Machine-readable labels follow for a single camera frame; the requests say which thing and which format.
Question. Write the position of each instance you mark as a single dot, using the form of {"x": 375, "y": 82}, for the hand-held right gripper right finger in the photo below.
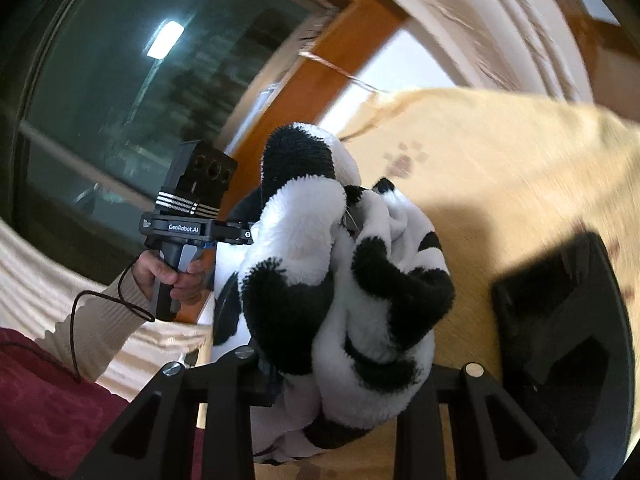
{"x": 450, "y": 382}

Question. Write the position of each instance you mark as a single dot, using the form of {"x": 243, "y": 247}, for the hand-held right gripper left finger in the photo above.
{"x": 225, "y": 385}

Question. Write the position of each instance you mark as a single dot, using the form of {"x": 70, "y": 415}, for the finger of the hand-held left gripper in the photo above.
{"x": 235, "y": 232}

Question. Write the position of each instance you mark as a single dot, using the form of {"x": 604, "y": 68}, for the cow print fleece garment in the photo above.
{"x": 300, "y": 220}

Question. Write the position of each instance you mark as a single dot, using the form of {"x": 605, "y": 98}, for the person's left hand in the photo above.
{"x": 150, "y": 267}

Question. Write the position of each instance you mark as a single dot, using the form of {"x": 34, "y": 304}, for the window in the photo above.
{"x": 125, "y": 110}

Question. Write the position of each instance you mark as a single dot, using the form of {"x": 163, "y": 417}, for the cream curtain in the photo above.
{"x": 30, "y": 270}
{"x": 475, "y": 20}

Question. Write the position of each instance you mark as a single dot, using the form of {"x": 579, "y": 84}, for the wooden headboard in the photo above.
{"x": 310, "y": 85}

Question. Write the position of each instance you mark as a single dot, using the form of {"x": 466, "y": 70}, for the dark red clothing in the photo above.
{"x": 50, "y": 410}

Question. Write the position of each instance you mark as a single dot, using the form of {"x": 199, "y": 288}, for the tan paw print blanket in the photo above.
{"x": 500, "y": 160}

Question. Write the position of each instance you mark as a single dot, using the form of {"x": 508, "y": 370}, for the white mattress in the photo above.
{"x": 400, "y": 65}

